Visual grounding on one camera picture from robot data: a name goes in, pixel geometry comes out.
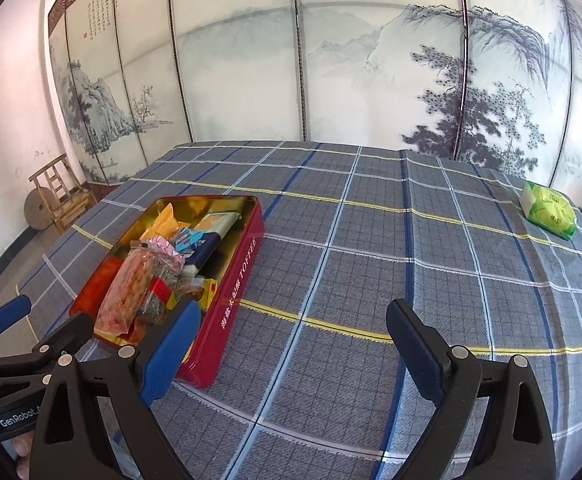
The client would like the grey plaid tablecloth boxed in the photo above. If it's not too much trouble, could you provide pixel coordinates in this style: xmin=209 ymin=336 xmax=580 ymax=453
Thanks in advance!
xmin=16 ymin=140 xmax=582 ymax=480

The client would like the pink snack packet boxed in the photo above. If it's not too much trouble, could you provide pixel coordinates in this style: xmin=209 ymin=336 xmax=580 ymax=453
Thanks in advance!
xmin=146 ymin=237 xmax=184 ymax=271

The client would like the round stone wheel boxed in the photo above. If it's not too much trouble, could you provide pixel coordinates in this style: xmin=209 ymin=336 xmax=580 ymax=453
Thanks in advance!
xmin=22 ymin=187 xmax=57 ymax=232

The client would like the red tin box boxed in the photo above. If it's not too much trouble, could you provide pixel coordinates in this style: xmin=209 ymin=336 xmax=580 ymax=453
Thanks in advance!
xmin=68 ymin=195 xmax=264 ymax=389

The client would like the grey snack packet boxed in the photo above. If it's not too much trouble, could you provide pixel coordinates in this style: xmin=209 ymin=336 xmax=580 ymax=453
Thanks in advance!
xmin=136 ymin=287 xmax=172 ymax=323

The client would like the navy and white biscuit packet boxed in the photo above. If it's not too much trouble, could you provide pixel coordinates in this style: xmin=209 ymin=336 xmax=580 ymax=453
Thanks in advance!
xmin=186 ymin=230 xmax=222 ymax=268

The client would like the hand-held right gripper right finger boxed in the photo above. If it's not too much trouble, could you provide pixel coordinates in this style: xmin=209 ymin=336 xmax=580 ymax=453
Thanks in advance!
xmin=386 ymin=298 xmax=556 ymax=480

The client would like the green tissue pack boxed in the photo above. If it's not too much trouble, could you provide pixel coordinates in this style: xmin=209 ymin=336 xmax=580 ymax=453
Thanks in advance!
xmin=519 ymin=181 xmax=578 ymax=242

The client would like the yellow snack packet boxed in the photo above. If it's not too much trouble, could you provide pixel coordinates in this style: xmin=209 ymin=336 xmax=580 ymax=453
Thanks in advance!
xmin=144 ymin=203 xmax=192 ymax=241

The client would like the clear orange cracker packet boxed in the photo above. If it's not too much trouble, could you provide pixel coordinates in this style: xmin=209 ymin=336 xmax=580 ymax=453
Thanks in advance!
xmin=94 ymin=247 xmax=159 ymax=341

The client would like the red snack packet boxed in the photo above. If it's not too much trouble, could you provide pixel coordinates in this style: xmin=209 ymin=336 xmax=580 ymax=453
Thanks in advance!
xmin=78 ymin=255 xmax=127 ymax=321

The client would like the light wooden chair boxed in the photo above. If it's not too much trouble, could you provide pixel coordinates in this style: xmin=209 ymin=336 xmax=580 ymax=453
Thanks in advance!
xmin=28 ymin=154 xmax=98 ymax=233

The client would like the blue candy wrapper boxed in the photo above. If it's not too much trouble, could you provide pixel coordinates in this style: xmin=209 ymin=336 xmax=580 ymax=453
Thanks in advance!
xmin=173 ymin=227 xmax=207 ymax=251

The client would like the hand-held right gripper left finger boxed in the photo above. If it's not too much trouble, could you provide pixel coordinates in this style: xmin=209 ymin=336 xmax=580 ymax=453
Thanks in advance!
xmin=30 ymin=299 xmax=202 ymax=480

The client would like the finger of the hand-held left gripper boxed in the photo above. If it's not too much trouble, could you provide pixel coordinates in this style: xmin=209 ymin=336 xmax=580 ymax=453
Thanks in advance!
xmin=0 ymin=296 xmax=32 ymax=358
xmin=0 ymin=314 xmax=94 ymax=373

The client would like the person's left hand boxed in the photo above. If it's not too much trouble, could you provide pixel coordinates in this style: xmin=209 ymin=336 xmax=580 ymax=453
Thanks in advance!
xmin=8 ymin=437 xmax=34 ymax=476

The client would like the painted folding screen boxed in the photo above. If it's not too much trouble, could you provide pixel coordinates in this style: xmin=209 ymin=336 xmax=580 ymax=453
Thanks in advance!
xmin=46 ymin=0 xmax=582 ymax=221

